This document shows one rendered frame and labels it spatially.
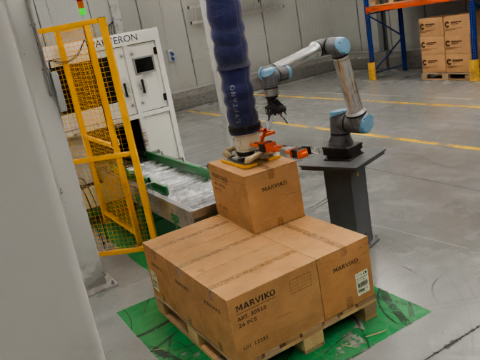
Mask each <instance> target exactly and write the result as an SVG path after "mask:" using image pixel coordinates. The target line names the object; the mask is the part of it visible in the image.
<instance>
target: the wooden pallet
mask: <svg viewBox="0 0 480 360"><path fill-rule="evenodd" d="M154 295H155V298H156V303H157V306H158V310H159V311H160V312H161V313H162V314H163V315H164V316H165V317H166V318H167V319H168V320H169V321H170V322H171V323H172V324H173V325H174V326H175V327H177V328H178V329H179V330H180V331H181V332H182V333H183V334H184V335H186V336H187V337H188V338H189V339H190V340H191V341H192V342H193V343H195V344H196V345H197V346H198V347H199V348H200V349H201V350H202V351H203V352H204V353H205V354H206V355H207V356H208V357H209V358H210V359H212V360H232V359H230V358H229V357H228V356H227V355H226V354H225V353H224V352H223V351H222V350H220V349H219V348H218V347H217V346H215V345H214V344H213V343H212V342H211V341H209V340H208V339H207V338H206V337H205V336H204V335H203V334H202V333H201V332H199V331H198V330H197V329H196V328H194V327H193V326H192V325H191V324H190V323H189V322H188V321H187V320H186V319H184V318H183V317H182V316H181V315H180V314H178V313H177V312H176V311H175V310H173V309H172V308H171V307H170V306H169V305H168V304H167V303H166V302H165V301H163V300H162V299H161V298H160V297H159V296H157V295H156V294H155V293H154ZM351 314H353V315H354V316H357V317H359V318H360V319H362V320H364V321H368V320H369V319H372V318H373V317H375V316H377V310H376V297H375V295H373V296H371V297H369V298H367V299H365V300H363V301H362V302H360V303H358V304H356V305H354V306H352V307H351V308H349V309H347V310H345V311H343V312H341V313H340V314H337V315H336V316H333V317H331V318H330V319H328V320H326V321H324V322H322V323H320V324H318V325H317V326H315V327H313V328H311V329H309V330H307V331H305V332H304V333H302V334H299V335H298V336H295V337H294V338H292V339H290V340H288V341H286V342H284V343H283V344H281V345H279V346H277V347H275V348H273V349H272V350H270V351H268V352H266V353H264V354H262V355H260V356H258V357H256V358H255V359H252V360H267V359H270V358H271V357H273V356H275V355H277V354H279V353H281V352H282V351H284V350H286V349H288V348H290V347H291V346H294V347H295V348H297V349H298V350H299V351H301V352H302V353H304V354H306V355H307V354H308V353H310V352H312V351H314V350H315V349H317V348H319V347H321V346H323V345H324V344H325V342H324V333H323V329H325V328H327V327H328V326H331V325H332V324H335V323H336V322H338V321H340V320H342V319H344V318H345V317H347V316H349V315H351Z"/></svg>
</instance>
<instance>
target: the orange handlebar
mask: <svg viewBox="0 0 480 360"><path fill-rule="evenodd" d="M272 134H275V131H273V130H268V129H267V131H266V136H270V135H272ZM266 136H265V137H266ZM250 146H254V147H259V146H258V144H253V143H250ZM282 147H284V146H283V145H279V144H278V145H272V147H270V146H268V147H267V149H268V150H271V151H273V152H279V149H280V148H282ZM307 154H308V152H307V151H305V152H303V153H300V156H306V155H307Z"/></svg>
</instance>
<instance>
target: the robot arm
mask: <svg viewBox="0 0 480 360"><path fill-rule="evenodd" d="M350 48H351V46H350V43H349V40H348V39H347V38H345V37H340V36H339V37H331V38H324V39H319V40H316V41H313V42H311V43H310V44H309V46H308V47H306V48H304V49H302V50H300V51H298V52H296V53H294V54H292V55H290V56H288V57H285V58H283V59H281V60H279V61H277V62H275V63H273V64H270V65H268V66H262V67H260V68H259V70H258V76H259V78H260V79H261V80H262V82H263V87H264V95H265V97H266V99H267V102H268V105H266V106H265V111H266V110H267V112H266V114H267V115H268V119H266V120H265V123H266V124H267V129H268V130H269V129H270V128H271V122H272V121H273V119H274V118H273V116H272V115H274V116H276V114H280V117H281V118H283V119H284V120H285V122H286V123H287V124H288V118H287V115H286V107H285V106H284V105H283V104H282V103H281V102H280V101H279V100H278V99H276V98H277V97H278V94H279V88H278V84H277V83H279V82H281V81H286V80H288V79H290V78H291V76H292V70H291V69H292V68H294V67H296V66H298V65H300V64H302V63H304V62H306V61H308V60H310V59H312V58H319V57H320V56H325V55H331V56H332V59H333V61H334V66H335V68H336V72H337V76H338V79H339V83H340V86H341V90H342V94H343V97H344V101H345V104H346V109H337V110H333V111H330V113H329V121H330V133H331V136H330V139H329V146H330V147H334V148H342V147H348V146H352V145H353V144H354V141H353V139H352V137H351V134H350V133H358V134H367V133H369V132H370V131H371V128H372V126H373V124H374V118H373V116H372V115H371V114H368V113H367V112H366V108H365V107H363V106H362V104H361V99H360V96H359V92H358V89H357V85H356V80H355V78H354V73H353V69H352V67H351V62H350V58H349V51H350Z"/></svg>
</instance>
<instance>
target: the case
mask: <svg viewBox="0 0 480 360"><path fill-rule="evenodd" d="M223 159H226V158H223ZM221 160H222V159H219V160H216V161H212V162H209V163H208V166H209V173H210V177H211V183H212V187H213V191H214V197H215V201H216V207H217V211H218V214H221V215H222V216H224V217H226V218H227V219H229V220H231V221H232V222H234V223H236V224H238V225H239V226H242V227H243V228H245V229H247V230H248V231H250V232H252V233H253V234H257V233H259V232H262V231H266V230H267V229H271V228H274V227H275V226H279V225H281V224H285V223H287V222H289V221H293V220H295V219H298V218H301V217H303V216H305V213H304V204H303V199H302V194H301V185H300V180H299V171H298V166H297V161H295V160H293V159H288V158H285V157H282V156H281V157H280V158H278V159H274V160H272V161H265V160H262V159H255V160H253V162H256V163H258V166H254V167H251V168H249V169H243V168H239V167H237V166H232V165H229V164H225V163H222V162H221Z"/></svg>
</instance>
